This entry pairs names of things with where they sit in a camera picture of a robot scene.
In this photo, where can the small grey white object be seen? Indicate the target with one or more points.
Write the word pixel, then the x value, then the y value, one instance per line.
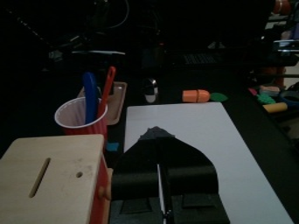
pixel 151 94

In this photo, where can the orange toy carrot piece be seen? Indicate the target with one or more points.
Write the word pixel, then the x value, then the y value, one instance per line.
pixel 194 96

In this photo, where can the green toy leaf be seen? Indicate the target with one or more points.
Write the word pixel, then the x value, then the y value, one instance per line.
pixel 219 97

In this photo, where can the green toy grapes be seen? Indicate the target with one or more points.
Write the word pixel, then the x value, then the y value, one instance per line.
pixel 266 99

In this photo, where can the pink toy piece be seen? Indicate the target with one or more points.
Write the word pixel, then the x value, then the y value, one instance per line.
pixel 270 89

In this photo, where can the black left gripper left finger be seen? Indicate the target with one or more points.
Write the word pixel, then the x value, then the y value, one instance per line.
pixel 137 169

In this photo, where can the red plastic utensil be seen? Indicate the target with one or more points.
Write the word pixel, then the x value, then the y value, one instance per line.
pixel 106 90

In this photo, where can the red plastic cup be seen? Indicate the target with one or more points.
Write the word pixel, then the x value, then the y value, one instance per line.
pixel 74 125

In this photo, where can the small blue flat piece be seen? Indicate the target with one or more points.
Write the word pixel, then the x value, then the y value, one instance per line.
pixel 113 146

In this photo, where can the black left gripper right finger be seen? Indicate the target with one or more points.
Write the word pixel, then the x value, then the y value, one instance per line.
pixel 191 172

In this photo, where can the yellow toy cylinder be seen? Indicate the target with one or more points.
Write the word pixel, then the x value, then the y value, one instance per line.
pixel 275 107

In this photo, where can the wooden box with slot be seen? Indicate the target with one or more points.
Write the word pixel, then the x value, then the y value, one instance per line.
pixel 58 180

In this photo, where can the white cutting board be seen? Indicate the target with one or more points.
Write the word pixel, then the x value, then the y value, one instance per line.
pixel 234 151

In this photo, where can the grey device with screen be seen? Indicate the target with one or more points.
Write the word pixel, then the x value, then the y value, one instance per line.
pixel 286 45

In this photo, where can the blue plastic utensil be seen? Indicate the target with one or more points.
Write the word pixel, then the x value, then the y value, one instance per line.
pixel 91 96

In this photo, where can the black keyboard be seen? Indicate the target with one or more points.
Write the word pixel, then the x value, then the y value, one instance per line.
pixel 199 59

